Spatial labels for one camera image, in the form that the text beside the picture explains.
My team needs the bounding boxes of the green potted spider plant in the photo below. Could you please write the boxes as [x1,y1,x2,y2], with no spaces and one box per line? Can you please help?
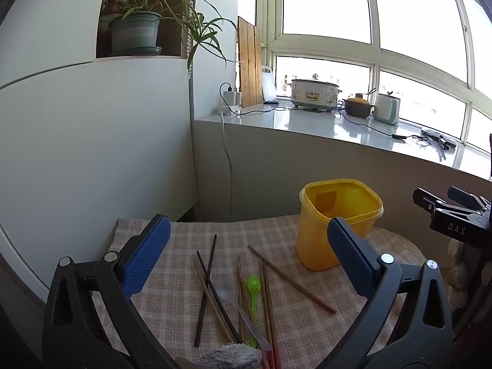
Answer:
[96,0,237,68]

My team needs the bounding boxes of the white window frame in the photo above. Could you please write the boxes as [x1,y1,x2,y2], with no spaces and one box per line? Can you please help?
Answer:
[256,0,491,149]

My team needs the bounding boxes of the thin brown chopstick centre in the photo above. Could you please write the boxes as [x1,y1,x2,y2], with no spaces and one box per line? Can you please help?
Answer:
[236,255,246,342]

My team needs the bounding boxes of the gloved hand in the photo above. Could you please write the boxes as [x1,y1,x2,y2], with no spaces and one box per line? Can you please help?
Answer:
[447,239,479,311]

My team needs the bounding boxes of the white power cable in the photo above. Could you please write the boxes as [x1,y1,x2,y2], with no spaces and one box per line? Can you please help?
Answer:
[220,112,235,220]

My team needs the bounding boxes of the black tools on counter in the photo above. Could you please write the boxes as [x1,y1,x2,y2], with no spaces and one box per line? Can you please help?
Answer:
[421,128,456,162]

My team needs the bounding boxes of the translucent plastic spoon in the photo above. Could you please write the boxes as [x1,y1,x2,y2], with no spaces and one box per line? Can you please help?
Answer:
[214,278,272,352]

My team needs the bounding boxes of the black chopstick crossing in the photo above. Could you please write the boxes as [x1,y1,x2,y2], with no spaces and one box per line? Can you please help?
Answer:
[196,251,241,343]

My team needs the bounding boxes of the white bead string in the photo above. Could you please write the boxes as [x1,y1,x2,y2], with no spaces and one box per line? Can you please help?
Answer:
[185,0,194,82]

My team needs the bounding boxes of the green plastic spoon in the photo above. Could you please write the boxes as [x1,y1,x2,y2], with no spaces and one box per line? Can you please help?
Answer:
[246,274,264,348]

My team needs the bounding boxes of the yellow plastic container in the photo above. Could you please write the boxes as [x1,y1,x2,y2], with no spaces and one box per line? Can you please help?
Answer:
[295,177,385,272]

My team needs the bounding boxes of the black chopstick upright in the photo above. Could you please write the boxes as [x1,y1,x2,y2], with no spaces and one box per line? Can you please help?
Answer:
[193,233,219,349]

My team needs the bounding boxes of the grey fuzzy cloth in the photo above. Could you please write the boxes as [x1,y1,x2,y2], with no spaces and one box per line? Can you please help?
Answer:
[175,344,262,369]

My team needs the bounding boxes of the brown clay pot yellow lid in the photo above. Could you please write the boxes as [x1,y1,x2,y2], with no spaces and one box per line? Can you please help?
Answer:
[343,93,374,119]

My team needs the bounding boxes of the brown wooden chopstick left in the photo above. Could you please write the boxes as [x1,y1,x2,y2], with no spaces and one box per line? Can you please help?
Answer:
[192,261,233,342]

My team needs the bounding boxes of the wooden cutting board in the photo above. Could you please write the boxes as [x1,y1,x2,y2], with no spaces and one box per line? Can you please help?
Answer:
[237,16,264,108]

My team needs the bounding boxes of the red-tipped brown chopstick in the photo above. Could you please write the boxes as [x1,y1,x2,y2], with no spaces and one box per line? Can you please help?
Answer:
[259,259,275,369]
[263,262,282,369]

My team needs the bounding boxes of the white power strip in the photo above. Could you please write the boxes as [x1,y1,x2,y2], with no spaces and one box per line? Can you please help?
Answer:
[217,105,242,116]

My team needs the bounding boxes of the white charger plug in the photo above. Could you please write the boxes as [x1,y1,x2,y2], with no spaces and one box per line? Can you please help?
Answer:
[223,88,242,107]

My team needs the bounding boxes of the white teal electric kettle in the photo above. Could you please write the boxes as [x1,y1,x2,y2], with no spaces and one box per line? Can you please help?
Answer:
[372,93,400,126]

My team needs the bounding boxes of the beige checkered table cloth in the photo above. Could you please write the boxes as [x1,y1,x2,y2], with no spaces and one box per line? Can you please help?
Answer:
[91,214,429,369]

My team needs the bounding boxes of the white floral slow cooker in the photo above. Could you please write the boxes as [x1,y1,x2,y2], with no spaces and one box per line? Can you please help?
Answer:
[290,78,339,111]

